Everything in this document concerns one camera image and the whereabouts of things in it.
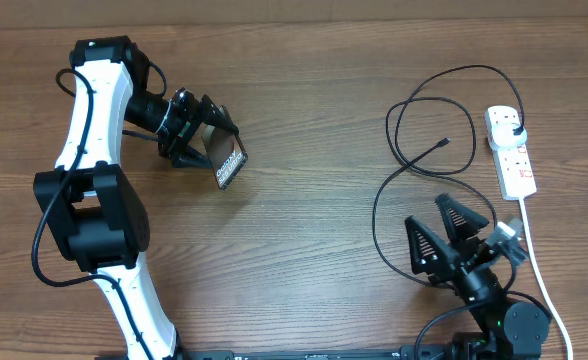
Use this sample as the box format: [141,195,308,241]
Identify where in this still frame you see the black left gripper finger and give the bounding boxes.
[199,95,239,134]
[171,145,212,169]

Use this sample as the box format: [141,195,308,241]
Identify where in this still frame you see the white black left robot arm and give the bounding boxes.
[33,36,248,359]

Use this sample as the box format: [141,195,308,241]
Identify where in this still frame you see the white power strip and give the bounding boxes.
[484,105,537,200]

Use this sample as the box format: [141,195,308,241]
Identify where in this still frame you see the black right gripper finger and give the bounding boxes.
[435,193,489,245]
[405,216,459,276]

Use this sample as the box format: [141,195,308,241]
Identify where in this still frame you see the black USB charger cable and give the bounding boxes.
[371,64,527,290]

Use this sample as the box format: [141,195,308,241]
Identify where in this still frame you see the white power strip cord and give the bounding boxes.
[517,197,575,360]

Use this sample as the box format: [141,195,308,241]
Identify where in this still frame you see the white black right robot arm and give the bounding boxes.
[399,194,552,359]

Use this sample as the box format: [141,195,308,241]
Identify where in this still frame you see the white charger plug adapter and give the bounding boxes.
[488,123,528,151]

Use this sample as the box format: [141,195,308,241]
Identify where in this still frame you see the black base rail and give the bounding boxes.
[93,343,540,360]

